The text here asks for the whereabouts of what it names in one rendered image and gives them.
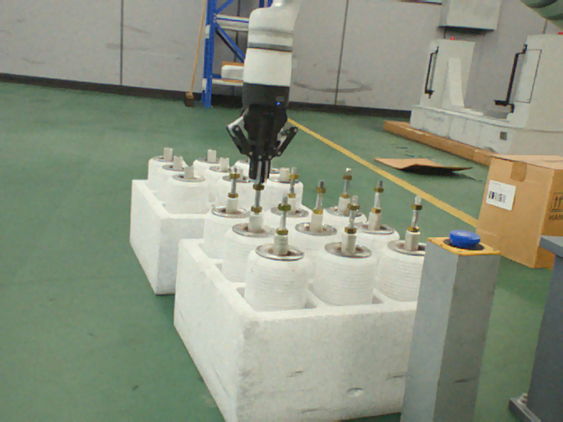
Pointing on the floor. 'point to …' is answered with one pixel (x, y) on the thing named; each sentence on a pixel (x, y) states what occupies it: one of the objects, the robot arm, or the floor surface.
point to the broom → (195, 64)
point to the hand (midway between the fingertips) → (259, 171)
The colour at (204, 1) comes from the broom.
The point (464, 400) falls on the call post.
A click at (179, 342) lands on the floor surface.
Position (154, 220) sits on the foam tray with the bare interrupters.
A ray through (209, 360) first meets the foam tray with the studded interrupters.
